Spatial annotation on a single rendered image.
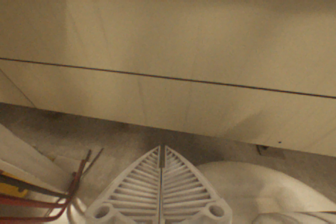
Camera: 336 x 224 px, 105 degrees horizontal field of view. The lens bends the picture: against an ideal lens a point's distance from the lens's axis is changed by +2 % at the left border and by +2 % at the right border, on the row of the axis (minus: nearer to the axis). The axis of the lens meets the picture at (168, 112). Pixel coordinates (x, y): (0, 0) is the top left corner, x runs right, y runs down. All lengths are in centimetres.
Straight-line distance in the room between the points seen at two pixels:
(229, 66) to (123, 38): 30
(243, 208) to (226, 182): 10
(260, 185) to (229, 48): 38
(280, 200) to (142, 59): 58
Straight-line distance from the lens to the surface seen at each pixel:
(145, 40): 41
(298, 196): 54
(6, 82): 95
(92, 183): 87
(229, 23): 38
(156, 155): 17
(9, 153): 65
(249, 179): 48
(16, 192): 105
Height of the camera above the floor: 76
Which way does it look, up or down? 45 degrees down
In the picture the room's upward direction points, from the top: 2 degrees clockwise
